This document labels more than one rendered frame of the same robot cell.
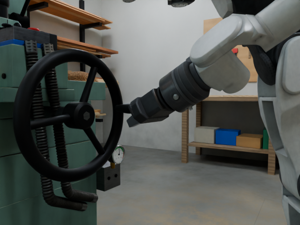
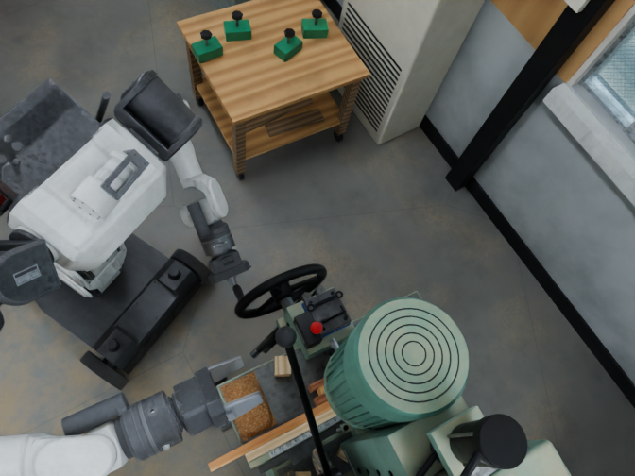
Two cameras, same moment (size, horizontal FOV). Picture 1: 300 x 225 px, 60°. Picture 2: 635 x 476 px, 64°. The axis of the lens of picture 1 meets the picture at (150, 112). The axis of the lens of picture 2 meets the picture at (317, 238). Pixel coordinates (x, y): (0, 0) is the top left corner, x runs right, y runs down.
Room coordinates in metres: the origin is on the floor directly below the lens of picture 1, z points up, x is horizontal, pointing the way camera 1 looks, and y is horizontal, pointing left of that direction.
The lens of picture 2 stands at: (1.00, 0.30, 2.22)
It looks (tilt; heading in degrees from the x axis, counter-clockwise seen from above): 65 degrees down; 192
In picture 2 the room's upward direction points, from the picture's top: 18 degrees clockwise
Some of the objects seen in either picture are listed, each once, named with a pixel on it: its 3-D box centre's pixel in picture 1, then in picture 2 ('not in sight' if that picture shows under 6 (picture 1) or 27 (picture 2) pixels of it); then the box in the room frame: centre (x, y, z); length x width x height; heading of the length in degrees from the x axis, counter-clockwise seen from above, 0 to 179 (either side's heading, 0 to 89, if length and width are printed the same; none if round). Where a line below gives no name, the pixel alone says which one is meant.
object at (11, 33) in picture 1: (28, 39); (320, 316); (0.63, 0.29, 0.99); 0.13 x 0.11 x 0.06; 146
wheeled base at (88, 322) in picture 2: not in sight; (98, 276); (0.71, -0.57, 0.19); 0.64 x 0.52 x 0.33; 86
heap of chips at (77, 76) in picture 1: (78, 77); (248, 404); (0.89, 0.24, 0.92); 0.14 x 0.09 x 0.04; 56
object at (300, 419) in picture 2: not in sight; (324, 407); (0.81, 0.41, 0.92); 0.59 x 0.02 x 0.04; 146
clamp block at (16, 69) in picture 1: (26, 70); (319, 324); (0.63, 0.30, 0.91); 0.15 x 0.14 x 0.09; 146
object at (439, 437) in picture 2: not in sight; (474, 447); (0.85, 0.55, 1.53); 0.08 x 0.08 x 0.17; 56
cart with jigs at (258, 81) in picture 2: not in sight; (270, 80); (-0.44, -0.46, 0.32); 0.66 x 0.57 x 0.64; 148
